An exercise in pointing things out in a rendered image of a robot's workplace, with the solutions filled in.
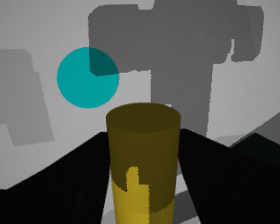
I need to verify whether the cyan circle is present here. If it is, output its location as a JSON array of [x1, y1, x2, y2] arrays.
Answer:
[[56, 48, 119, 108]]

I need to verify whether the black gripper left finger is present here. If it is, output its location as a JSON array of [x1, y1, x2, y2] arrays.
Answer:
[[0, 132, 111, 224]]

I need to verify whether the yellow tall cylinder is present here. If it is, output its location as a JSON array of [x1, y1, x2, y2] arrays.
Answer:
[[106, 102, 181, 224]]

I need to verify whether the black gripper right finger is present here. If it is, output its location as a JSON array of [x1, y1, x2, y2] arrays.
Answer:
[[177, 128, 280, 224]]

